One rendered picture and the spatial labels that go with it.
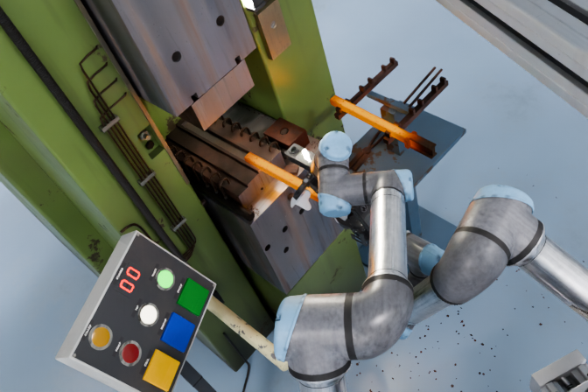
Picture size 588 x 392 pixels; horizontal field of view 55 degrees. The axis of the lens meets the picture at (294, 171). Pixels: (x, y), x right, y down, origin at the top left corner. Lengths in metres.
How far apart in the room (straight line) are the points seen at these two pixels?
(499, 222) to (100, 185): 1.00
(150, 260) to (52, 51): 0.55
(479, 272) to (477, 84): 2.29
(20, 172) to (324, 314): 1.26
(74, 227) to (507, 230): 1.53
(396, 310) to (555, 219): 1.82
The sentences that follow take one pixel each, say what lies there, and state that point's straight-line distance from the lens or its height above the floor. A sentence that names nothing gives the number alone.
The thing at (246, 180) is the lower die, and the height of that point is 0.99.
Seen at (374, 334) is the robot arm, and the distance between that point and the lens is 1.00.
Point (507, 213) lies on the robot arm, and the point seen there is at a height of 1.29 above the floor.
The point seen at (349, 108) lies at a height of 0.97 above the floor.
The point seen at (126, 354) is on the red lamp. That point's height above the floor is 1.10.
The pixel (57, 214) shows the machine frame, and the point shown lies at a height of 0.91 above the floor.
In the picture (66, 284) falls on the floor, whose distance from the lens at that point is 3.23.
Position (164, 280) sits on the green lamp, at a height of 1.09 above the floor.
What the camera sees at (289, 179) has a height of 1.01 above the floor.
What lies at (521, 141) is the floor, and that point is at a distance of 3.06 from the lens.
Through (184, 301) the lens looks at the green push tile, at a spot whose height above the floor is 1.03.
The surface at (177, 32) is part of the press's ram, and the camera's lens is 1.39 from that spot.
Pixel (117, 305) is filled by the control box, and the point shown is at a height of 1.16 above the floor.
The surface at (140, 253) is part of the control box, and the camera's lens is 1.50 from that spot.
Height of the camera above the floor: 2.26
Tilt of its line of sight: 47 degrees down
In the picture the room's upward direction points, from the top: 21 degrees counter-clockwise
